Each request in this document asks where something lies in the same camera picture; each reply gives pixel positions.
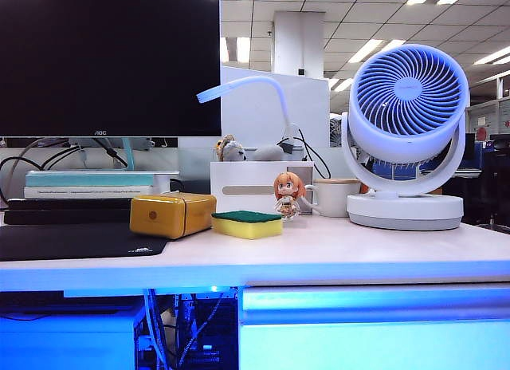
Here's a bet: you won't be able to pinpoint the yellow green cleaning sponge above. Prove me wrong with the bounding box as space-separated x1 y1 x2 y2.
210 210 284 240

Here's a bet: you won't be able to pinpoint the white desk drawer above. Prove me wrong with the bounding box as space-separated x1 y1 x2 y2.
238 281 510 370

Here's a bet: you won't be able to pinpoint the white tissue box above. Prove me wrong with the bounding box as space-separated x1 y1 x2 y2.
210 159 316 215

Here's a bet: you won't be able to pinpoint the orange-haired anime figure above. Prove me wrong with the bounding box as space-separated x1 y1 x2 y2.
273 171 307 222

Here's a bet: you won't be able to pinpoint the beige grey plush toy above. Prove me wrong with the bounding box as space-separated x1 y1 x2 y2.
214 133 248 163

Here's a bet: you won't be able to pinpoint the white partition panel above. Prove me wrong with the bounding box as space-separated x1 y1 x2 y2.
221 65 331 148

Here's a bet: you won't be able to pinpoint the white mug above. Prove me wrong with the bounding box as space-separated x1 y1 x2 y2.
304 179 362 218

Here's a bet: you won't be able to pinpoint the small white background fan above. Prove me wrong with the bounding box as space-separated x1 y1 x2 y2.
329 116 344 148

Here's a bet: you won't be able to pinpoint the white gooseneck desk lamp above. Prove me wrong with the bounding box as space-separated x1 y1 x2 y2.
196 75 306 162

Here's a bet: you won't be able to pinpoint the yellow tin box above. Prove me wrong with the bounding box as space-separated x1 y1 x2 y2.
129 192 218 240

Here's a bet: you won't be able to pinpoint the white square pillar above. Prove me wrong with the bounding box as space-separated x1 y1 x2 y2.
273 10 326 78

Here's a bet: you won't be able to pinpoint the white desk fan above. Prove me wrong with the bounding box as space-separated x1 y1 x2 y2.
340 43 470 231

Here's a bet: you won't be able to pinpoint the white book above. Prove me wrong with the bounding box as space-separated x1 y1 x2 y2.
22 185 155 199

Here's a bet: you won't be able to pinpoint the black computer tower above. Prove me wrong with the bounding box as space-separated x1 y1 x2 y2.
175 293 239 370

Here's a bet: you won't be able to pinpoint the teal book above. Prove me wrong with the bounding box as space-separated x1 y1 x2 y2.
25 173 155 187

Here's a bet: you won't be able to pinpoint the black AOC monitor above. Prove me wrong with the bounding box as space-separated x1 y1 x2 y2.
0 0 222 138

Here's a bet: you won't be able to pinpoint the black mouse pad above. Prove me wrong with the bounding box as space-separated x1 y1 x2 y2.
0 222 168 262

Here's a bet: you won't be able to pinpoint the black flat box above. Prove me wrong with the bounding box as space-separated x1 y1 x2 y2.
6 198 132 211
2 209 132 225

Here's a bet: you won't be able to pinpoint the black lamp cable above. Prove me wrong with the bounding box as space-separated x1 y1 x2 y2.
296 128 332 179

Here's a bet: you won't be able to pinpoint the black monitor cable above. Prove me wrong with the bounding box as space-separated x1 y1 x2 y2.
92 136 129 167

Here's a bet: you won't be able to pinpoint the white hanging cables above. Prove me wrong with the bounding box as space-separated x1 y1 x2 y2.
143 288 168 370

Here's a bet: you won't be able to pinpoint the black looped cable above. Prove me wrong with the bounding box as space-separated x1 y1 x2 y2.
0 145 80 203

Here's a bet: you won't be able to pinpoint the white pedestal cabinet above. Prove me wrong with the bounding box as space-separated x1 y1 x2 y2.
0 305 147 370

